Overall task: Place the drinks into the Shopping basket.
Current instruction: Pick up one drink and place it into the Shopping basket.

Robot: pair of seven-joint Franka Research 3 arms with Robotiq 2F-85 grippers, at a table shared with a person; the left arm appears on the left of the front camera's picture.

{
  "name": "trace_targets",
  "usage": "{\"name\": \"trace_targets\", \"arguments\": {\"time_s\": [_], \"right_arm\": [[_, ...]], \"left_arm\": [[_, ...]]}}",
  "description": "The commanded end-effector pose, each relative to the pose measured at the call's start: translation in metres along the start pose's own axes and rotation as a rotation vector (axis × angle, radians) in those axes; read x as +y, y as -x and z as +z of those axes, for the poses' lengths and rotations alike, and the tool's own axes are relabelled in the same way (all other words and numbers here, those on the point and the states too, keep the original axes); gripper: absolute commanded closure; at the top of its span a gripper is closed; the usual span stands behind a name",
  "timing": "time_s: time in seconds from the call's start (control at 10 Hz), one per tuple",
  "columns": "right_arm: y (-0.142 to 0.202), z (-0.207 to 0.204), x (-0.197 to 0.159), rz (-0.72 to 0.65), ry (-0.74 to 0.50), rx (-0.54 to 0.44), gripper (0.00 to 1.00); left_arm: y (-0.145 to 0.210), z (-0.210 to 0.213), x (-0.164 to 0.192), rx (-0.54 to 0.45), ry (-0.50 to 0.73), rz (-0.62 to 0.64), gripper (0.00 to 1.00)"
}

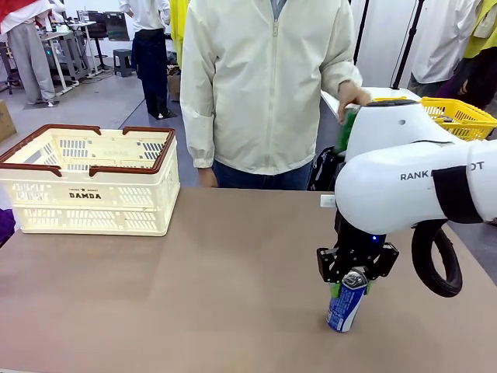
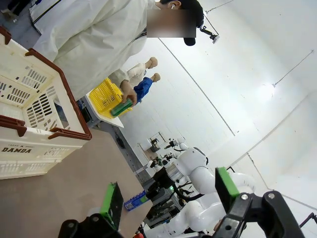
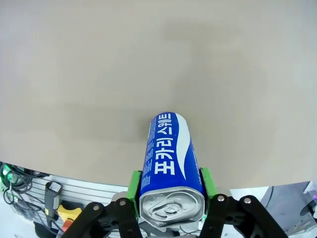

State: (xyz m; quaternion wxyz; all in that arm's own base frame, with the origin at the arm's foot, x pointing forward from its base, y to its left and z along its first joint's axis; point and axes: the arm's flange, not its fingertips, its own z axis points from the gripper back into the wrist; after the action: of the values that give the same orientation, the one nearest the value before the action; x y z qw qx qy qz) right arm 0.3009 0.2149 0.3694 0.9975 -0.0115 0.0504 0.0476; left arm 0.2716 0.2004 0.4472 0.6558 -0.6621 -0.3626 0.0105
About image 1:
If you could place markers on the person's left hand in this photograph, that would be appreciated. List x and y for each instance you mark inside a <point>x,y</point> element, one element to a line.
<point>353,96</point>

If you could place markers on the person's right forearm in sleeve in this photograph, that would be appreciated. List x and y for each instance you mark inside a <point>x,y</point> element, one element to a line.
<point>198,128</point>

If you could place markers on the person's right hand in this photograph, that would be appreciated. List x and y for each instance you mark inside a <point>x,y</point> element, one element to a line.
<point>207,178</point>

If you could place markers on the yellow plastic basket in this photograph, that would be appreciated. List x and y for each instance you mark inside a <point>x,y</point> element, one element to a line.
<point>466,120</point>

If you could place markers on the grey plastic stool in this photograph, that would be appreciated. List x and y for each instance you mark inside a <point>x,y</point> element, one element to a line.
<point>123,62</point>

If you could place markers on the person's left forearm in sleeve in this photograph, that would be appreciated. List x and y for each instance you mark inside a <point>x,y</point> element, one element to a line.
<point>341,75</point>

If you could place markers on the green drink can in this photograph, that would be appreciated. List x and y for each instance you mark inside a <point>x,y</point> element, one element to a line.
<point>345,134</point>

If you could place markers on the black tripod pole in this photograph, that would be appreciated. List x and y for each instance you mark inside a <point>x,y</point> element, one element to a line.
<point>407,42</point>

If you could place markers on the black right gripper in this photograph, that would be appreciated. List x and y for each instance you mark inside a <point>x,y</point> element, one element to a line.
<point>355,248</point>

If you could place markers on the person in cream jacket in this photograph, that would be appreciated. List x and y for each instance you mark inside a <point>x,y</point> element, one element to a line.
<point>264,77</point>

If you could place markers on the white side table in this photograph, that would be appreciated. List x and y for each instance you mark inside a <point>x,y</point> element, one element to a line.
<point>334,99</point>

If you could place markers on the bystander in dark trousers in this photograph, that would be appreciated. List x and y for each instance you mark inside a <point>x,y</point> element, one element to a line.
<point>149,58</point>

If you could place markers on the yellow hanging garment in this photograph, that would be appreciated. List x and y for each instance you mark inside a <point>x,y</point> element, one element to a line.
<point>178,31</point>

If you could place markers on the blue drink can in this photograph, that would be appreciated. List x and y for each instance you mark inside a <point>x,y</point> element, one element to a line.
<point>345,307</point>

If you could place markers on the bystander in grey trousers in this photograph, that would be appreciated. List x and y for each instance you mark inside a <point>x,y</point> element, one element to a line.
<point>27,54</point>

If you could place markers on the cardboard box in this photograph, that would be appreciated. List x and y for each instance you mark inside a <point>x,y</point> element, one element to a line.
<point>174,87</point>
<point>5,120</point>

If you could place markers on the small white tag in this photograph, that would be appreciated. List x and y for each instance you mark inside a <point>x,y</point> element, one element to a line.
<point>328,201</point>

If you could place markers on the thin black pole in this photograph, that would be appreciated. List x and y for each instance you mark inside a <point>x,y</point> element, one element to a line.
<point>361,31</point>

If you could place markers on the black bag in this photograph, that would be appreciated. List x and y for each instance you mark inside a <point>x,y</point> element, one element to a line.
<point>324,171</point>

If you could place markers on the white standing desk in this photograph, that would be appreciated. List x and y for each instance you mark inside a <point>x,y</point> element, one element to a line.
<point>64,42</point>

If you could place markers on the purple cloth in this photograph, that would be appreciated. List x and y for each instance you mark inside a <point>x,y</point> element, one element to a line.
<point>5,227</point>

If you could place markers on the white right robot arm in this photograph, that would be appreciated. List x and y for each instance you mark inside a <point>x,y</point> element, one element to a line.
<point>388,186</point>

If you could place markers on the bystander in yellow vest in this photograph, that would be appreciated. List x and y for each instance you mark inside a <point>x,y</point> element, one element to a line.
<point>481,58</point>

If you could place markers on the bystander in white shirt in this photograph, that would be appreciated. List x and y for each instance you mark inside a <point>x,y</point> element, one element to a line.
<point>438,39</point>

